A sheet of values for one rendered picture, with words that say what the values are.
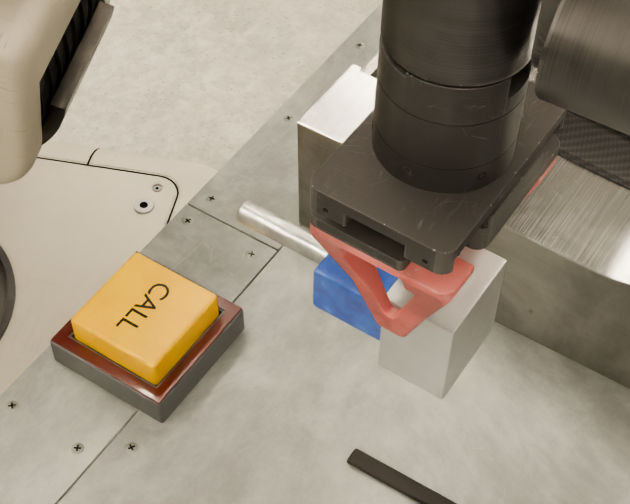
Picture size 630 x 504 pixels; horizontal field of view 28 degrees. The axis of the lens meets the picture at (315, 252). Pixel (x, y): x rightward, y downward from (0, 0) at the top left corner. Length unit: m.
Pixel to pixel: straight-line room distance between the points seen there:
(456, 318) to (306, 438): 0.18
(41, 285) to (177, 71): 0.73
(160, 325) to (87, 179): 0.86
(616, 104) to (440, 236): 0.09
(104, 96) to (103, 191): 0.55
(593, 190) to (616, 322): 0.08
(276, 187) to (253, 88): 1.25
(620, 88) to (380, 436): 0.34
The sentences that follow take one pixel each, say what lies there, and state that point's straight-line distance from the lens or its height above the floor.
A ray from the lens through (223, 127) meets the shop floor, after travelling 1.99.
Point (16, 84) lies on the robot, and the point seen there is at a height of 0.77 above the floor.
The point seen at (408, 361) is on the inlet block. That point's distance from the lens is 0.58.
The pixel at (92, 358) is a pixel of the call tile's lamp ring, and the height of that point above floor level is 0.82.
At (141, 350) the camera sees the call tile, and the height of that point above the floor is 0.84.
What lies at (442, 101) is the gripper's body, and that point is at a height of 1.09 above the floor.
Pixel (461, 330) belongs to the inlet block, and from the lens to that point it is 0.56.
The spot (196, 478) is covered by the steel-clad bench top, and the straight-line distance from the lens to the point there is 0.69.
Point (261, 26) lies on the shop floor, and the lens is 2.17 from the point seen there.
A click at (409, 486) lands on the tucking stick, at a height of 0.80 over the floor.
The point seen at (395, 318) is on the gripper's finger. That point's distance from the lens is 0.55.
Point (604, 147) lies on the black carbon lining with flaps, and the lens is 0.75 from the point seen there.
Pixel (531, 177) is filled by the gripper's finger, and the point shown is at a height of 1.03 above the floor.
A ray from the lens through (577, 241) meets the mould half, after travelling 0.69.
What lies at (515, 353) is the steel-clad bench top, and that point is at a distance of 0.74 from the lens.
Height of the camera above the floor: 1.40
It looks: 50 degrees down
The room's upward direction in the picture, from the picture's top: straight up
